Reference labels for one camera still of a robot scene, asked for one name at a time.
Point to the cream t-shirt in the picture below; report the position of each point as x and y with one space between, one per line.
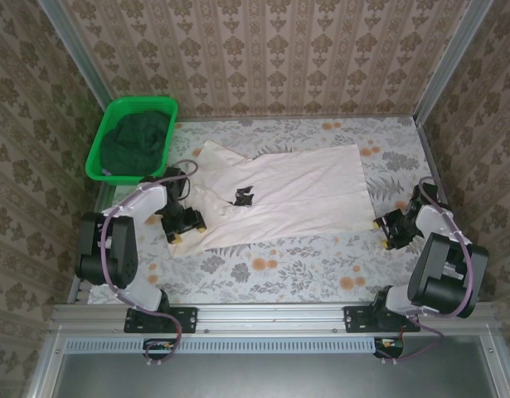
304 186

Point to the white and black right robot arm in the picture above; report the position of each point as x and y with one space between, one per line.
437 286

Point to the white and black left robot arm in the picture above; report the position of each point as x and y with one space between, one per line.
126 253

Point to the floral table mat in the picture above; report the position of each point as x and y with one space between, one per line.
238 269

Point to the dark green t-shirt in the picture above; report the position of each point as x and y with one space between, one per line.
134 141

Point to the green plastic basket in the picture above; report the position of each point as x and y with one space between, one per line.
98 141

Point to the grey metal panel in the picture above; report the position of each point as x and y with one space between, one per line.
258 377

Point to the aluminium table side rail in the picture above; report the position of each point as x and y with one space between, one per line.
80 296
435 166

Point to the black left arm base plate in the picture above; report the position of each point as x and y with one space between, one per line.
188 319

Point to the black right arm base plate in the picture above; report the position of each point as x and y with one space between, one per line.
354 319

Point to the long aluminium mounting rail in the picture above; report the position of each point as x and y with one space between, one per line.
271 317

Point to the aluminium frame post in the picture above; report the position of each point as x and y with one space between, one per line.
75 49
454 49

